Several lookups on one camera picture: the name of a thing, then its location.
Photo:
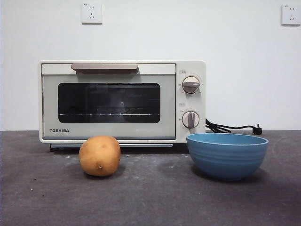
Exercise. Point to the blue ribbed bowl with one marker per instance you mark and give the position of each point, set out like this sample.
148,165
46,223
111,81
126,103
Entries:
227,160

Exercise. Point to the oven knob with vertical grip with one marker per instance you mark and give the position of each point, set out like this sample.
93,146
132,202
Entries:
191,119

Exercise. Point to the oven knob with horizontal grip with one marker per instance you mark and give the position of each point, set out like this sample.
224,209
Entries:
192,84

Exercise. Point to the cream Toshiba toaster oven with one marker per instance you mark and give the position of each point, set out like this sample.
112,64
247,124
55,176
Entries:
190,68

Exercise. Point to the white wall socket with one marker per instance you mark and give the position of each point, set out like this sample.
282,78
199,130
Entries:
291,15
92,14

